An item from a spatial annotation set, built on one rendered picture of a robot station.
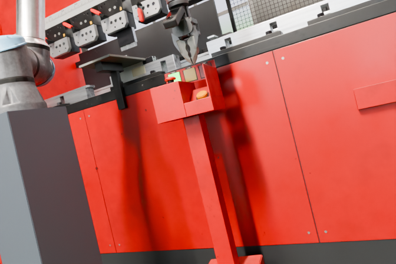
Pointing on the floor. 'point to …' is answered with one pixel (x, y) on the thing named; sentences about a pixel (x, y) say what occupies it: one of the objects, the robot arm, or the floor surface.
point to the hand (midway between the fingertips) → (191, 60)
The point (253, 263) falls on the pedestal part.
